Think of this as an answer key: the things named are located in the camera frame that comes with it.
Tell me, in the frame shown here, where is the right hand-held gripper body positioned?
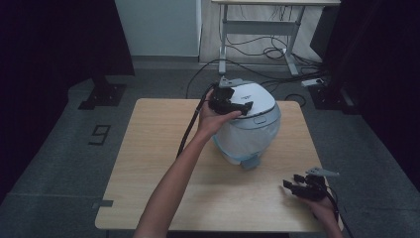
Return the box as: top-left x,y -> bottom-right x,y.
299,167 -> 341,202

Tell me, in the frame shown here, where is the left hand-held gripper black cable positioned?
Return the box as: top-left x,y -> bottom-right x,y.
175,83 -> 216,159

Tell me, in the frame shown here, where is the person's left hand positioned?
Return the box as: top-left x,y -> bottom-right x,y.
196,98 -> 243,140

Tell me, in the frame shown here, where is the black stand base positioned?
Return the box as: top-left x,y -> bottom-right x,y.
308,83 -> 362,116
77,75 -> 128,111

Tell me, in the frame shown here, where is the right hand-held gripper black cable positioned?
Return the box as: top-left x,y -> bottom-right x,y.
325,185 -> 355,238

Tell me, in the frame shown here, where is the translucent trash bag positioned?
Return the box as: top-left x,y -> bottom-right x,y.
212,113 -> 281,166

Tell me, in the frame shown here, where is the small black cable loop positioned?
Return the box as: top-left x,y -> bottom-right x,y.
283,93 -> 307,108

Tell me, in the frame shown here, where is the black curtain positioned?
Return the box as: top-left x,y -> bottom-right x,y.
310,0 -> 420,182
0,0 -> 136,202

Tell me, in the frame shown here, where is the white frame desk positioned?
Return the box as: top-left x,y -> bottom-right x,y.
211,0 -> 342,77

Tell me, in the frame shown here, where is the tangle of black cables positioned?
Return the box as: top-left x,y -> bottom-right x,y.
224,4 -> 324,67

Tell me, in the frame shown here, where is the white power strip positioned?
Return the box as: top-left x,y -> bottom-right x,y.
300,77 -> 327,88

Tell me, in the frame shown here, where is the person's right hand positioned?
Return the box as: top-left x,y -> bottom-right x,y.
298,196 -> 338,221

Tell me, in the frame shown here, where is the hand-held gripper black cable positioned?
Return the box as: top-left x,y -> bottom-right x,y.
175,83 -> 216,159
325,185 -> 355,238

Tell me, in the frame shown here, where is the long black floor cable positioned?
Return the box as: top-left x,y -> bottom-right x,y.
185,59 -> 328,99

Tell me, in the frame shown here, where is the grey tape strip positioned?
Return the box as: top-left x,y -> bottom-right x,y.
91,199 -> 115,209

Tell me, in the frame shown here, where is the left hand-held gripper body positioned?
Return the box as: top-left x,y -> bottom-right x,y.
208,76 -> 244,115

